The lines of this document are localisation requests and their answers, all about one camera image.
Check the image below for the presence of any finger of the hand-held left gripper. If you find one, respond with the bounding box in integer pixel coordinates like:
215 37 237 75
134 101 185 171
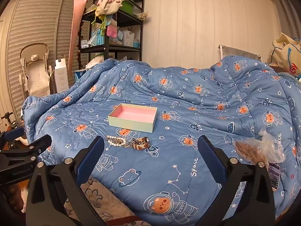
0 134 52 167
0 127 25 151

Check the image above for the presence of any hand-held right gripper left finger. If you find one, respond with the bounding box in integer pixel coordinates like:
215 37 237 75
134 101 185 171
25 136 107 226

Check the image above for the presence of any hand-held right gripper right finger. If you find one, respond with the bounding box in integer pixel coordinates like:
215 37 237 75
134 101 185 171
198 135 275 226

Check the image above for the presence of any white pearl bracelet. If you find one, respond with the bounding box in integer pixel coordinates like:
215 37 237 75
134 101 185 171
106 135 127 148

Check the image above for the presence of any metal chain bracelet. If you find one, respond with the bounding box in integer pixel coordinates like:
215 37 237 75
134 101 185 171
126 138 141 149

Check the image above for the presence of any watch with brown strap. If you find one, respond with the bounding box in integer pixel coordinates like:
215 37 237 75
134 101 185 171
132 136 151 151

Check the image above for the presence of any green box with pink lining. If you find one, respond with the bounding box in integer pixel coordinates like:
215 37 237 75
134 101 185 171
108 103 158 133

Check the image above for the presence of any dark ride-on toy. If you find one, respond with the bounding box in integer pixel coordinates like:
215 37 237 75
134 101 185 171
0 112 27 145

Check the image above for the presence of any floral bed sheet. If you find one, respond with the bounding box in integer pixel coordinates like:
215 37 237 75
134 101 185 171
63 178 151 226

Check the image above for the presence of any clear plastic bag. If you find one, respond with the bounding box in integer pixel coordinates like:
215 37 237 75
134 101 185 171
233 129 286 166

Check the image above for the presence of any smartphone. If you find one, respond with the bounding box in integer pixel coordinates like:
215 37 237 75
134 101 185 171
267 162 281 191

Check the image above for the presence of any white high chair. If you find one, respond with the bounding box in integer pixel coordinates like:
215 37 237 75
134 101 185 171
19 43 53 97

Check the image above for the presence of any blue printed blanket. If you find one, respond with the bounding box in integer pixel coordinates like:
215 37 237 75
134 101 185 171
22 55 301 226

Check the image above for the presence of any tall white carton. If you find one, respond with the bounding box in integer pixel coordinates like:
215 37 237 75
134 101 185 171
55 58 69 94

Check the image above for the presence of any black metal shelf rack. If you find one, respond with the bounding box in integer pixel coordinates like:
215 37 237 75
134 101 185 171
78 0 145 62

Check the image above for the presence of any louvered closet door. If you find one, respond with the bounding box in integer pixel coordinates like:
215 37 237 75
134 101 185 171
0 0 93 129

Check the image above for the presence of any long pink board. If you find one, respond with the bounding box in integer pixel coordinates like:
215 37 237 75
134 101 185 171
68 0 89 76

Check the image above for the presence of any white plastic basket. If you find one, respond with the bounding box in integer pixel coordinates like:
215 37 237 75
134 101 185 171
122 31 136 47

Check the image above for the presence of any white shopping bag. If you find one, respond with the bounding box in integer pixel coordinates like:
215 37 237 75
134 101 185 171
266 32 301 82

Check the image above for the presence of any small pink knitted pouch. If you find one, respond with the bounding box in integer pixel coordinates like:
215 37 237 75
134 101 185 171
106 25 117 38

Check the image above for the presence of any grey curtain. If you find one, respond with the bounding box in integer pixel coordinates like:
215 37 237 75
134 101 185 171
273 0 301 40

